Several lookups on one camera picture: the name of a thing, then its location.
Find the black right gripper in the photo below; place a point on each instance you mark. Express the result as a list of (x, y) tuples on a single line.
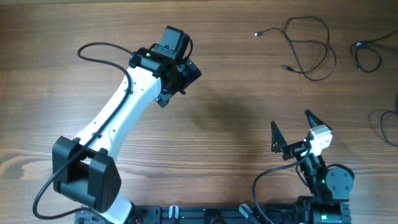
[(294, 149)]

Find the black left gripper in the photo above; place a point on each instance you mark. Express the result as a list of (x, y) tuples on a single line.
[(189, 73)]

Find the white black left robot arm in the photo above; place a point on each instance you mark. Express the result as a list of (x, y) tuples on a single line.
[(84, 168)]

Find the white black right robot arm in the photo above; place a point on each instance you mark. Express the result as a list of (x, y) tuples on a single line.
[(330, 185)]

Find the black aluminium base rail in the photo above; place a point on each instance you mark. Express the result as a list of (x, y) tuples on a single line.
[(155, 214)]

